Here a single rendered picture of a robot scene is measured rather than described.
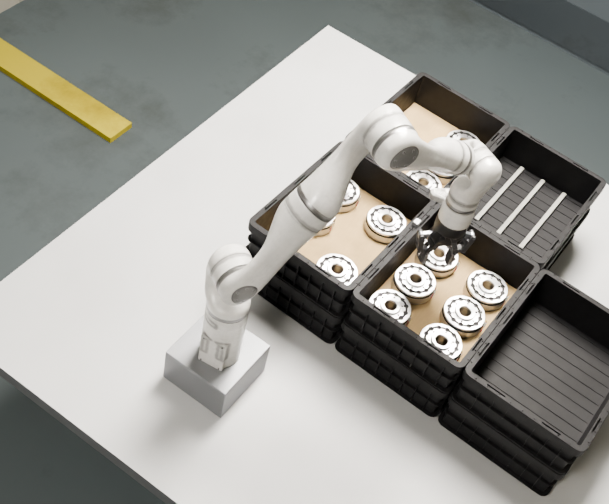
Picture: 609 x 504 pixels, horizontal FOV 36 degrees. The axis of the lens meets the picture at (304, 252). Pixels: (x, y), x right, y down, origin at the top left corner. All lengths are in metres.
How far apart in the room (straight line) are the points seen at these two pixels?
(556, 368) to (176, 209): 1.04
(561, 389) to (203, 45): 2.44
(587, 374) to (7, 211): 2.05
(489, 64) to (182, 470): 2.84
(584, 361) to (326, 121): 1.05
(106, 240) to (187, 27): 1.95
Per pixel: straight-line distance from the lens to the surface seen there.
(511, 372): 2.25
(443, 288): 2.33
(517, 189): 2.64
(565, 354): 2.33
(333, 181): 1.76
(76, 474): 2.87
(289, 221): 1.78
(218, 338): 2.01
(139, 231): 2.46
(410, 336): 2.09
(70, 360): 2.23
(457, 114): 2.72
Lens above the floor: 2.57
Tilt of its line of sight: 49 degrees down
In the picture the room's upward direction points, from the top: 15 degrees clockwise
